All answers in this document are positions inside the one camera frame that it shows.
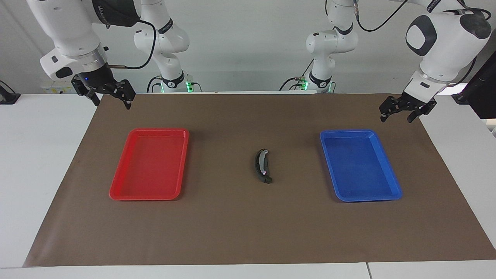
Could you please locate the white wall socket box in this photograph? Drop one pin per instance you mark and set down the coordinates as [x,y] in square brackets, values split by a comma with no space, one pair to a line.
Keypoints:
[48,87]

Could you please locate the red plastic tray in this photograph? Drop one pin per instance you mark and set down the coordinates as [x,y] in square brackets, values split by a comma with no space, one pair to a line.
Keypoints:
[151,166]

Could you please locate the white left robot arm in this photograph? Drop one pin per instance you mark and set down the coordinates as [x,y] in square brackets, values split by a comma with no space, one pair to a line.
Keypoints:
[445,46]

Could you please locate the blue plastic tray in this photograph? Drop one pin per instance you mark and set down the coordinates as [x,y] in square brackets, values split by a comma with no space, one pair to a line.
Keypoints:
[360,170]

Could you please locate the black clamp mount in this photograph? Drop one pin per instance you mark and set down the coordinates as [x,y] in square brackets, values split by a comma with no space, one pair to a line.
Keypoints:
[7,97]

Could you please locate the brown table mat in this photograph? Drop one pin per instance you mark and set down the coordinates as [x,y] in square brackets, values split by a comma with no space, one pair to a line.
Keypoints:
[232,224]

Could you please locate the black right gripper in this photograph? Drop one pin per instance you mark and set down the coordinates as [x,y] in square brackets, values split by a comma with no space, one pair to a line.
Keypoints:
[95,81]

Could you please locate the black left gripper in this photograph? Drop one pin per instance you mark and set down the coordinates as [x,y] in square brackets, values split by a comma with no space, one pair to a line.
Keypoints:
[418,102]

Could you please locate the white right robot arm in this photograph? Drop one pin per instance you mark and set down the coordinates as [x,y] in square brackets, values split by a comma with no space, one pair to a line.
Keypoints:
[69,35]

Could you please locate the dark curved small object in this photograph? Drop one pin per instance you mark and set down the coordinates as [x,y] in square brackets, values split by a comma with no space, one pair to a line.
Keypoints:
[263,161]

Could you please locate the dark brake pad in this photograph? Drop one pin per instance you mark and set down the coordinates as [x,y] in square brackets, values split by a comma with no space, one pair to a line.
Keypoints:
[268,179]

